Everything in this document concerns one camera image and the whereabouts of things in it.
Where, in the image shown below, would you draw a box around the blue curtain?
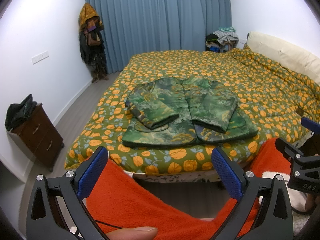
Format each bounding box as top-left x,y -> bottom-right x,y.
86,0 -> 232,73

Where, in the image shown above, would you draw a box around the white wall switch plate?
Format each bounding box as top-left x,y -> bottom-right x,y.
31,51 -> 49,64

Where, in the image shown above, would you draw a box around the black cable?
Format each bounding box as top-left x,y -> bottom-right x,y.
93,219 -> 124,230

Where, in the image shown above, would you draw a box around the cream headboard pillow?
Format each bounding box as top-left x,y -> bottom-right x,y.
246,31 -> 319,84

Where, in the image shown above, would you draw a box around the person left hand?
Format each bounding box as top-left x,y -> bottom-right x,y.
106,226 -> 158,240

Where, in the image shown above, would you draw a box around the dark wooden nightstand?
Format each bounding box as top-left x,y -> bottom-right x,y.
7,103 -> 65,172

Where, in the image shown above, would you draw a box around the pumpkin pattern green quilt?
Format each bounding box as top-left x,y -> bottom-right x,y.
64,48 -> 319,174

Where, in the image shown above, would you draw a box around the hanging coats on rack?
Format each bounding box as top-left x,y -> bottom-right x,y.
79,3 -> 108,83

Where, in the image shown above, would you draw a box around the green landscape print jacket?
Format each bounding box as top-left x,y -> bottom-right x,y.
122,77 -> 258,148

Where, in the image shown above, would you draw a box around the pile of clothes on chair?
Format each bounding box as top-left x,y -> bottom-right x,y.
205,27 -> 239,53

